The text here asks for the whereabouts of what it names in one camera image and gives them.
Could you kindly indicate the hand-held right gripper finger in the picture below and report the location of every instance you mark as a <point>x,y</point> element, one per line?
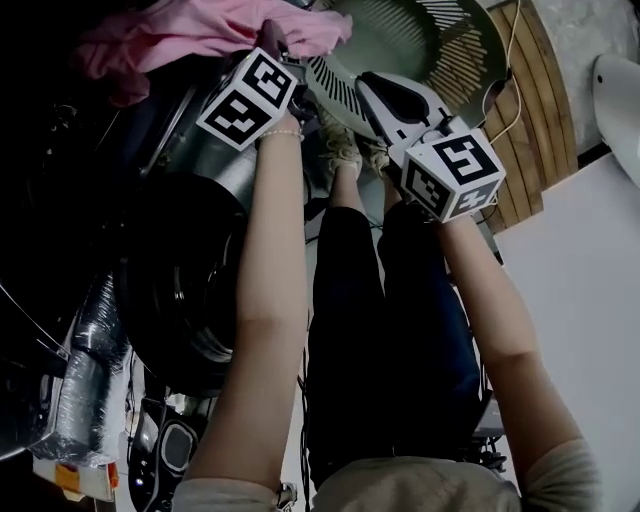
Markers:
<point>390,135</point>
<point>435,107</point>

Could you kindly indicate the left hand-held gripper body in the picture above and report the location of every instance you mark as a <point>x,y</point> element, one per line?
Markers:
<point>245,100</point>

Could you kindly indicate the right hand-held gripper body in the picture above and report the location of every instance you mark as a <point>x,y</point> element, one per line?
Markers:
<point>440,190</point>

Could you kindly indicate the round slatted laundry basket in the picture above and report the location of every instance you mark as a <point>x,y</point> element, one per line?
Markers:
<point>400,45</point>

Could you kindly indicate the dark grey washing machine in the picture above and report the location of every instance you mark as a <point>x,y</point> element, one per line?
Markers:
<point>210,165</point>

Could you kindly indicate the pink clothes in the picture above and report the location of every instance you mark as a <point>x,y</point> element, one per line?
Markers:
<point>200,30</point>

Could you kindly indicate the person's left forearm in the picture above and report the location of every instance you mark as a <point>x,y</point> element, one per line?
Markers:
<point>270,250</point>

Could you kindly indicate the person's right forearm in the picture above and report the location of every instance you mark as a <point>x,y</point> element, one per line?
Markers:
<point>485,300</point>

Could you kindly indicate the person's right beige shoe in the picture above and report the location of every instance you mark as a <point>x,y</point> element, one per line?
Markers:
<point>376,160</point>

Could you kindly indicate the person's beige shoe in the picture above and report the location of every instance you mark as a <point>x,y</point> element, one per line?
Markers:
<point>342,150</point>
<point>376,160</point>

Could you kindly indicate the person's left beige shoe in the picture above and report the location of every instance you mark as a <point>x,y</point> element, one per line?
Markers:
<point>342,150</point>

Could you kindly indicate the curved wooden platform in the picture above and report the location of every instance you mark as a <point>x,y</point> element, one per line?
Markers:
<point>540,115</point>

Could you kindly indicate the black power adapter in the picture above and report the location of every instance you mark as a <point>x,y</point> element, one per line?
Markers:
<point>315,209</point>

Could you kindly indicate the person's right leg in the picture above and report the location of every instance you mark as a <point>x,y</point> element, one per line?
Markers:
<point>425,325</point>

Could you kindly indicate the person's leg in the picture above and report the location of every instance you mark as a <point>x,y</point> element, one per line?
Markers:
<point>345,325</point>
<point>425,325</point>

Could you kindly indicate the person's left leg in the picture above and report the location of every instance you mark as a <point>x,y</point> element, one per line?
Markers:
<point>345,325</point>

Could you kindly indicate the white plastic device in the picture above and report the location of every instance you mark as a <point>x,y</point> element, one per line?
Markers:
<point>617,115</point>

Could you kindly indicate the grey electronics box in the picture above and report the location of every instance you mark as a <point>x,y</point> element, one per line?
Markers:
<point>487,420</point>

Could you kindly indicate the person's beige shirt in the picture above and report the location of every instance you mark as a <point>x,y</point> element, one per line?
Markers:
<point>410,487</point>

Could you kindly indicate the orange and white box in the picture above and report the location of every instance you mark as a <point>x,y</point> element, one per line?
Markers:
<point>75,480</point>

